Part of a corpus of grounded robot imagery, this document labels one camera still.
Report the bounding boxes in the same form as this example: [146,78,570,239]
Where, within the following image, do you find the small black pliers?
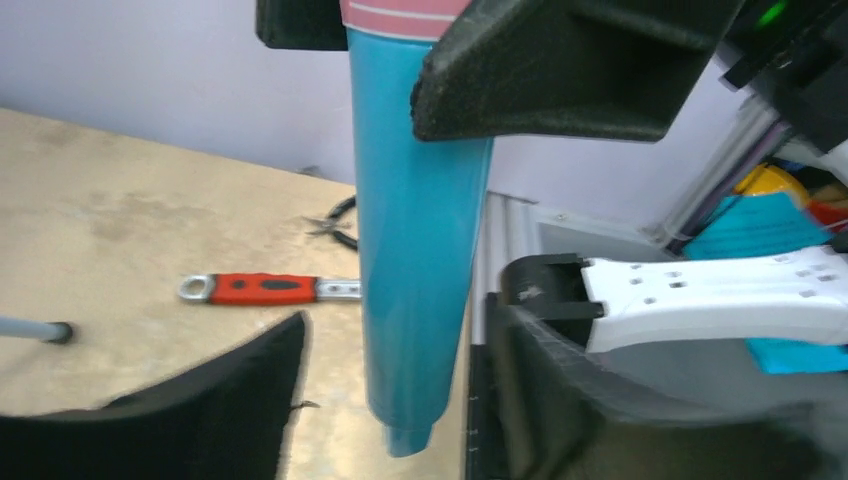
[304,196,358,252]

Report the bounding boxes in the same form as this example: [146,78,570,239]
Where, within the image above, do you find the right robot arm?
[256,1,847,353]

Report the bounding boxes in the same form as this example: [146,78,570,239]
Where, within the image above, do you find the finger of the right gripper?
[255,0,348,51]
[411,0,741,142]

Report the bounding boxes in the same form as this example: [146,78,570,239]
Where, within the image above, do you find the red adjustable wrench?
[177,273,362,307]

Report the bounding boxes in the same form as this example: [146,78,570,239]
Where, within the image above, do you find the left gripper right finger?
[486,295,847,479]

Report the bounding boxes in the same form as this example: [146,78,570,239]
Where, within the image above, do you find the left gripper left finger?
[1,311,310,479]

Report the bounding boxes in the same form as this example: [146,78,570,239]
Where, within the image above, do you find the blue music stand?
[0,316,74,345]

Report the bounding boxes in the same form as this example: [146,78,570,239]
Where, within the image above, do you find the blue toy microphone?
[341,1,493,458]

